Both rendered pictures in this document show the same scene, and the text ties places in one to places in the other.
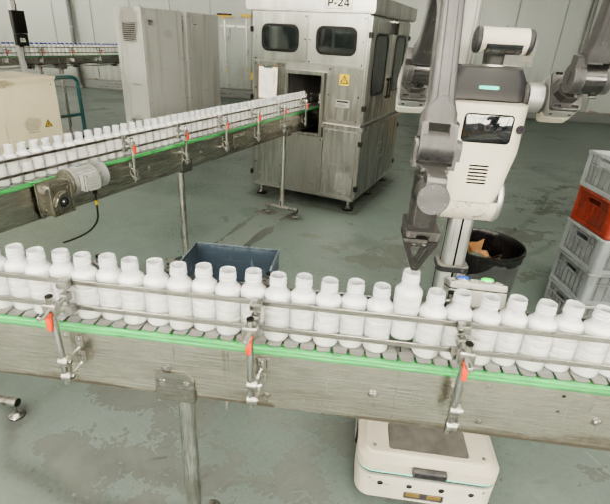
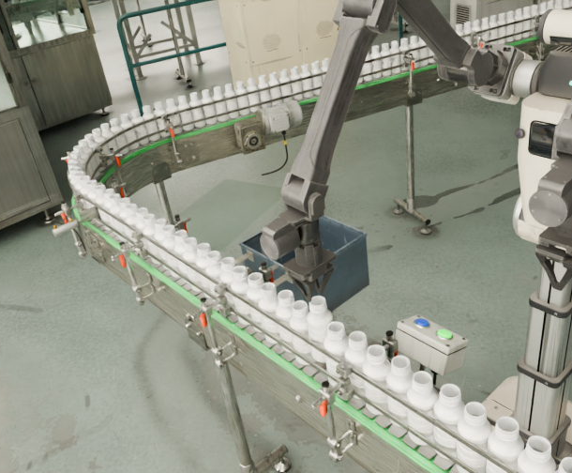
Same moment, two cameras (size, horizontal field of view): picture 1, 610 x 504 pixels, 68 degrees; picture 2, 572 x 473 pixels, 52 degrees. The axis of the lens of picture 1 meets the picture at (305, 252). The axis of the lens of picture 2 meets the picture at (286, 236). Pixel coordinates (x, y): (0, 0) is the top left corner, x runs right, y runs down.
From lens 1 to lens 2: 1.05 m
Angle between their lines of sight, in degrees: 42
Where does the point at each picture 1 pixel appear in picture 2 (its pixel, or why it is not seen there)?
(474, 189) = not seen: hidden behind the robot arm
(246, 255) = (340, 231)
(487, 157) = not seen: hidden behind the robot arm
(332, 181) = not seen: outside the picture
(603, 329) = (466, 430)
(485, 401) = (375, 450)
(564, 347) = (437, 432)
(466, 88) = (553, 83)
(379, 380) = (299, 389)
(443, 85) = (309, 140)
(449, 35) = (326, 88)
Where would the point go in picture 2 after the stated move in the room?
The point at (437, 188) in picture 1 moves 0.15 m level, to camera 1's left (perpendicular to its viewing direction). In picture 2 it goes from (268, 238) to (218, 219)
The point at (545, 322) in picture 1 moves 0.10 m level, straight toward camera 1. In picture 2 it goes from (413, 396) to (366, 411)
